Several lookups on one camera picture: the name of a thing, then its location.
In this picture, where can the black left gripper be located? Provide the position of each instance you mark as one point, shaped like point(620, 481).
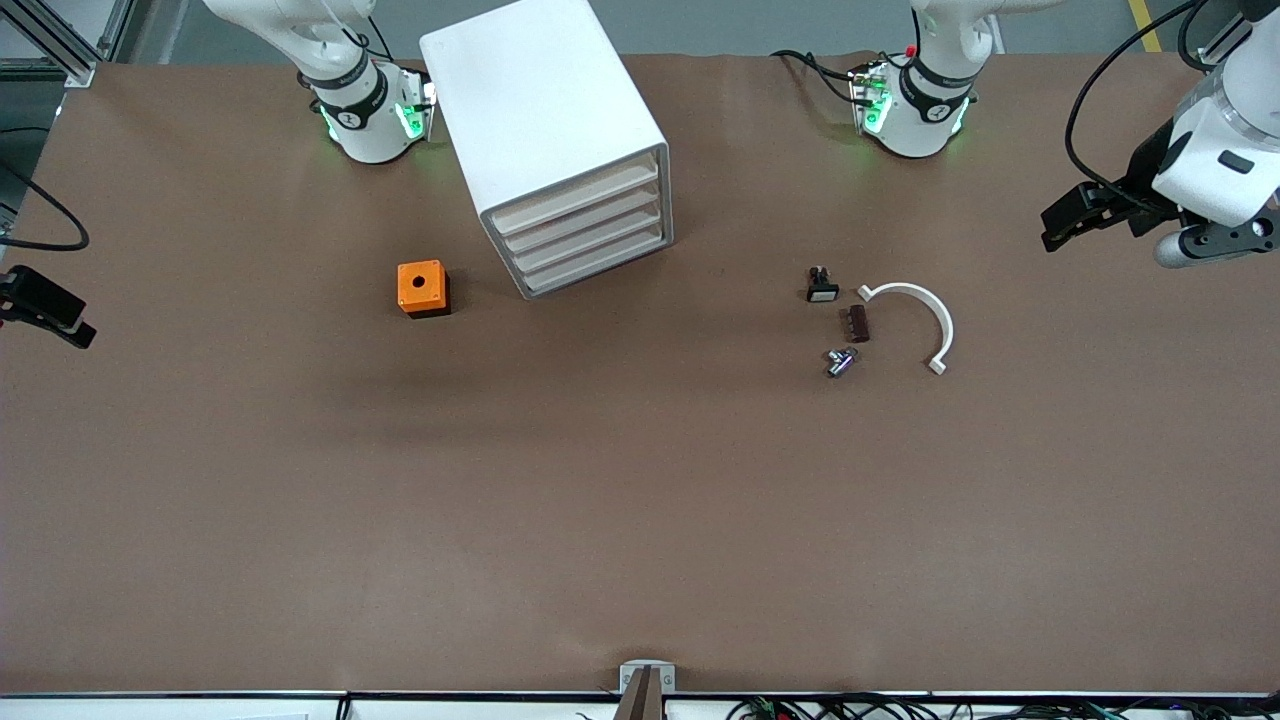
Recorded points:
point(1143, 172)

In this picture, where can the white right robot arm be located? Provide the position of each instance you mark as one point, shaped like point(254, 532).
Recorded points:
point(360, 110)

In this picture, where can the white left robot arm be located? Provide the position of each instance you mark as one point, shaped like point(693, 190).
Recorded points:
point(1225, 140)

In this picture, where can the orange button box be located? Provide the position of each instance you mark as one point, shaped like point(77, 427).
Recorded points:
point(420, 286)

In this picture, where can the white curved plastic clip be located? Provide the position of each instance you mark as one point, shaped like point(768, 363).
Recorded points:
point(935, 308)

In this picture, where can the brown terminal block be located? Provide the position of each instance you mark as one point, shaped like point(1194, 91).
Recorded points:
point(857, 324)

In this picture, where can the small purple metal connector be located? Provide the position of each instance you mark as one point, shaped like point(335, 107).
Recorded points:
point(840, 362)

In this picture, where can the aluminium frame profile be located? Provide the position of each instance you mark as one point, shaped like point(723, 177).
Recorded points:
point(60, 40)
point(1225, 45)

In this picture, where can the black push button switch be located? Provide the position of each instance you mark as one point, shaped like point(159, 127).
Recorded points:
point(821, 287)

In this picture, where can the grey metal bracket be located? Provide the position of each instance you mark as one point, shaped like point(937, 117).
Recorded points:
point(647, 682)

